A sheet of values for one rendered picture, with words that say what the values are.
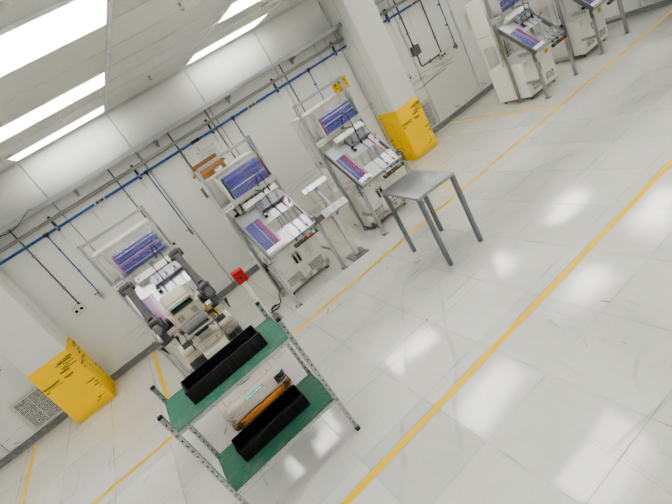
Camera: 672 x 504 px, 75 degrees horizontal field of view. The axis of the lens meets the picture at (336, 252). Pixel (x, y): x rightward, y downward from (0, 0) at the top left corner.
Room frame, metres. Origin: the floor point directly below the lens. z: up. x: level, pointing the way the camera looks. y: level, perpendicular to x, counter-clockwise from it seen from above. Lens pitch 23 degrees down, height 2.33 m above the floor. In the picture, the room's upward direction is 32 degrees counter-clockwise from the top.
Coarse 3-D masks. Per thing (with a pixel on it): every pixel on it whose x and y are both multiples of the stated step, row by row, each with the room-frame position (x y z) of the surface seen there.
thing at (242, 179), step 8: (248, 160) 5.45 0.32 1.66; (256, 160) 5.36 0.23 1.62; (240, 168) 5.30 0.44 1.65; (248, 168) 5.31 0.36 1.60; (256, 168) 5.34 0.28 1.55; (264, 168) 5.39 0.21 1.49; (232, 176) 5.25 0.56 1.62; (240, 176) 5.27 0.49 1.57; (248, 176) 5.30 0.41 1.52; (256, 176) 5.33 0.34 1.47; (264, 176) 5.35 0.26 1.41; (224, 184) 5.27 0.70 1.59; (232, 184) 5.23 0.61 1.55; (240, 184) 5.26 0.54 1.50; (248, 184) 5.28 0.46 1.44; (256, 184) 5.31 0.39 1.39; (232, 192) 5.21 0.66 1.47; (240, 192) 5.24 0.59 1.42
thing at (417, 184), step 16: (416, 176) 4.24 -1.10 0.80; (432, 176) 4.00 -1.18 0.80; (448, 176) 3.81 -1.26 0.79; (384, 192) 4.34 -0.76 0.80; (400, 192) 4.09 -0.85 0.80; (416, 192) 3.86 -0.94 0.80; (432, 208) 4.46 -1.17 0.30; (464, 208) 3.83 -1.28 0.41; (400, 224) 4.37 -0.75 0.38; (432, 224) 3.73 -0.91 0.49; (480, 240) 3.81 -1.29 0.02; (448, 256) 3.73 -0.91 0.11
